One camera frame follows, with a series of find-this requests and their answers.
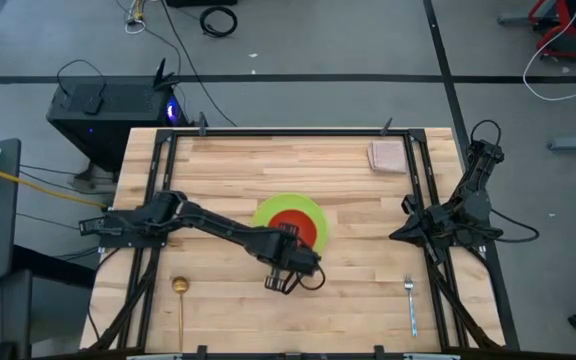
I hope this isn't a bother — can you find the gold spoon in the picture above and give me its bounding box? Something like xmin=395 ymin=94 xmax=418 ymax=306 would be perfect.
xmin=171 ymin=276 xmax=190 ymax=351

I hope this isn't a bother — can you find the black computer tower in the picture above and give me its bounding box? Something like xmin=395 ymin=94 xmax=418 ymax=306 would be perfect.
xmin=46 ymin=57 xmax=192 ymax=174

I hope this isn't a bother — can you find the black elbow cable loop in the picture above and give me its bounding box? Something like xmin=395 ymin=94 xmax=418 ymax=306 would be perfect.
xmin=470 ymin=118 xmax=503 ymax=146

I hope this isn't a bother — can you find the red and black cart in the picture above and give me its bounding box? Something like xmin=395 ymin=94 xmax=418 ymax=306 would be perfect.
xmin=527 ymin=0 xmax=576 ymax=60

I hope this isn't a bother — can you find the black power brick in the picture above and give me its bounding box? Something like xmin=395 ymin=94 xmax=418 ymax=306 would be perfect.
xmin=78 ymin=218 xmax=110 ymax=236

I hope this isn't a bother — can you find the grey metal leg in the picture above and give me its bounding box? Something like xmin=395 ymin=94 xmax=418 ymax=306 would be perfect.
xmin=496 ymin=10 xmax=537 ymax=27

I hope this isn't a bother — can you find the silver fork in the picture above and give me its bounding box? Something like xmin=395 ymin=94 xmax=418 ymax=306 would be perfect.
xmin=403 ymin=273 xmax=419 ymax=338

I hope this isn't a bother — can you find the small black box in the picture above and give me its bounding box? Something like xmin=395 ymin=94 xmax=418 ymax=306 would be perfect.
xmin=81 ymin=94 xmax=105 ymax=116

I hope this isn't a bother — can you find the coiled black cable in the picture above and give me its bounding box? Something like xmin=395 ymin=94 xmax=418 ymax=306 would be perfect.
xmin=199 ymin=5 xmax=239 ymax=39

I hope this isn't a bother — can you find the green plate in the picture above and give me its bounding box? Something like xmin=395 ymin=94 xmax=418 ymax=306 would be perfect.
xmin=251 ymin=192 xmax=330 ymax=254

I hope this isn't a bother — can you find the black metal table frame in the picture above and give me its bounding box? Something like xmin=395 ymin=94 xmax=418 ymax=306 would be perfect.
xmin=87 ymin=117 xmax=505 ymax=360

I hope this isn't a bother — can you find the black arm base cable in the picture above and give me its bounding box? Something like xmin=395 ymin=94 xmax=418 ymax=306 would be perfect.
xmin=487 ymin=208 xmax=541 ymax=245

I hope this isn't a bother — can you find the white and yellow cable bundle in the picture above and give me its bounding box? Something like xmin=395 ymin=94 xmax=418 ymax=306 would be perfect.
xmin=123 ymin=0 xmax=148 ymax=35

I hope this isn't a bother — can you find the red small plate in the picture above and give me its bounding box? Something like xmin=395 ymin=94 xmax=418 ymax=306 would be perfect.
xmin=267 ymin=209 xmax=319 ymax=250

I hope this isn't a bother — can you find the white floor cable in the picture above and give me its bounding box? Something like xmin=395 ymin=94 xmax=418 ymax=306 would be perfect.
xmin=522 ymin=0 xmax=576 ymax=102

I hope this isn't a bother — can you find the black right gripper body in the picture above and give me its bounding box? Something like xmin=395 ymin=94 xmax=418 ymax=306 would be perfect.
xmin=400 ymin=194 xmax=450 ymax=251

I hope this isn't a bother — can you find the long black floor cable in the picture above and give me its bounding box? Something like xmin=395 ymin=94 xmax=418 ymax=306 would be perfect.
xmin=159 ymin=0 xmax=238 ymax=128

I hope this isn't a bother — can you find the thin black looped cable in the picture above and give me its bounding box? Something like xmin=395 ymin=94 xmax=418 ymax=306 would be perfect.
xmin=56 ymin=58 xmax=108 ymax=101

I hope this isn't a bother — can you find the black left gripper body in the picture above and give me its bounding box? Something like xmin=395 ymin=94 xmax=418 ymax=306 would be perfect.
xmin=280 ymin=234 xmax=322 ymax=279

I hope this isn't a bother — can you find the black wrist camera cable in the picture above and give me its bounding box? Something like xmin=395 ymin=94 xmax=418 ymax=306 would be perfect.
xmin=295 ymin=264 xmax=327 ymax=293

